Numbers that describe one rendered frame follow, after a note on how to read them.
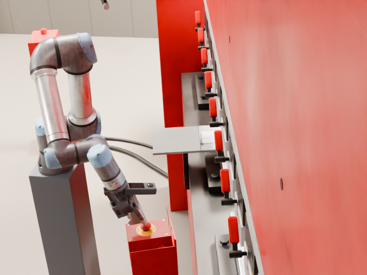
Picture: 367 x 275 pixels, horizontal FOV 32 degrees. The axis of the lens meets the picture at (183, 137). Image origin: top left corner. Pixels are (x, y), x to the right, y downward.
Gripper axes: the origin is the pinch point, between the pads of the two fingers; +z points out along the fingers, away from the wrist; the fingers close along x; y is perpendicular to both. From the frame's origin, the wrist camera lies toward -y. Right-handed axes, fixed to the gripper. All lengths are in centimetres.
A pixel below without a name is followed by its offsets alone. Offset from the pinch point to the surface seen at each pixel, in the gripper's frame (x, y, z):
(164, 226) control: -0.6, -4.7, 5.7
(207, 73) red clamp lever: -13, -42, -37
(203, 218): 10.0, -20.0, 1.3
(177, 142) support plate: -21.1, -21.1, -11.8
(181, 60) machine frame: -107, -34, -1
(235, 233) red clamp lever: 69, -32, -39
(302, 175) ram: 120, -45, -87
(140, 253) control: 14.6, 4.2, 0.2
